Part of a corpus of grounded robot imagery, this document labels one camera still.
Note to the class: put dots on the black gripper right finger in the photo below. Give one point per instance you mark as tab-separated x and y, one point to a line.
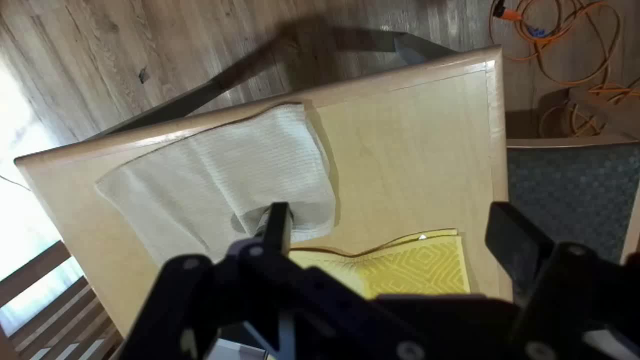
519	247

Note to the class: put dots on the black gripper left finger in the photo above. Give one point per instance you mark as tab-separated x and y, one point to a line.
277	227

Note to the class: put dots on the wooden chair blue seat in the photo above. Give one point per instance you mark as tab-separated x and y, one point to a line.
573	193

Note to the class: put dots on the white cloth napkin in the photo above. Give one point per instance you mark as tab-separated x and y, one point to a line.
200	181

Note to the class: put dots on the yellow patterned cloth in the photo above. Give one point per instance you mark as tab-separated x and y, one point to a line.
412	267

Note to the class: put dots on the wooden slat-back chair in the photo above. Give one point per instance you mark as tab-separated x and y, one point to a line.
33	271

